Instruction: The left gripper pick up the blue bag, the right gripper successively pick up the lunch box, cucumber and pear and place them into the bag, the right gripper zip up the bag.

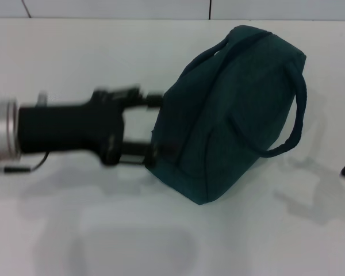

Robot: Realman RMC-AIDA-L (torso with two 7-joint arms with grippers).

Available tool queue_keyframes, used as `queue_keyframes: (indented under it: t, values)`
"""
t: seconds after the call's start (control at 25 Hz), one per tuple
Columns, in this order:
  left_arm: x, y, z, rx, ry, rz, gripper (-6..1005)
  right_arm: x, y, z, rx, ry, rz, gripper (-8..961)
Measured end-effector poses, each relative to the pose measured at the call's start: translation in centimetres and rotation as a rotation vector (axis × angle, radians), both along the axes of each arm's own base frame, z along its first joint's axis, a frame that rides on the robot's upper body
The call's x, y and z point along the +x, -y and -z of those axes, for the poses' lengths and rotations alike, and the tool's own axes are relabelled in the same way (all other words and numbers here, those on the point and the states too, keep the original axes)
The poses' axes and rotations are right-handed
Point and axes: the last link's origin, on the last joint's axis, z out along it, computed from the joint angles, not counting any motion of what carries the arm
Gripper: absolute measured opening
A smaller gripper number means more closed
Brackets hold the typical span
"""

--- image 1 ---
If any dark teal insulated lunch bag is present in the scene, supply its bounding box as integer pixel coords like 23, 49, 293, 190
145, 25, 308, 206

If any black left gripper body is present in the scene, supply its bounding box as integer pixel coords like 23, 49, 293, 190
16, 90, 126, 167

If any left arm grey cable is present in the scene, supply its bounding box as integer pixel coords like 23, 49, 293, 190
0, 154, 49, 178

